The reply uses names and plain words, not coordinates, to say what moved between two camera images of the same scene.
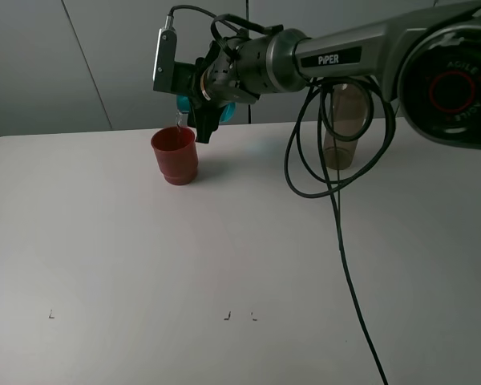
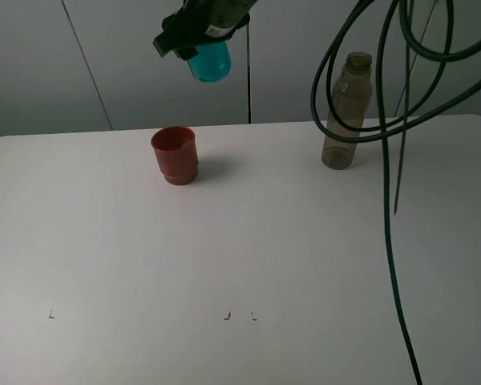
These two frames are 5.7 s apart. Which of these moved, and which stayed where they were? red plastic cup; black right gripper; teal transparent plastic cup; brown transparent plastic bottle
Moved: teal transparent plastic cup; black right gripper
Stayed: red plastic cup; brown transparent plastic bottle
